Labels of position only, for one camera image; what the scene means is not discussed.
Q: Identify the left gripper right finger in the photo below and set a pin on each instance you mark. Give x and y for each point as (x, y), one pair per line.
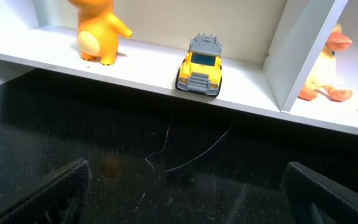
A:
(325, 193)

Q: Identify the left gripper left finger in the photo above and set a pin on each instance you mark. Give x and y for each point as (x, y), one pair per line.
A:
(42, 196)

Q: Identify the grey and yellow toy truck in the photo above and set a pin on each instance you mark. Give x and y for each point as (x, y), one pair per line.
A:
(201, 71)

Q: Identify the yellow rubber duck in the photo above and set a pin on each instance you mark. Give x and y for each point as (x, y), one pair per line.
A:
(98, 28)

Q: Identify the yellow plush duck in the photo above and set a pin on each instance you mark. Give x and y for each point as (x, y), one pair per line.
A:
(322, 71)

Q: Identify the white shelf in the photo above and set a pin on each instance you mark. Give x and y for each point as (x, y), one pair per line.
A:
(154, 65)

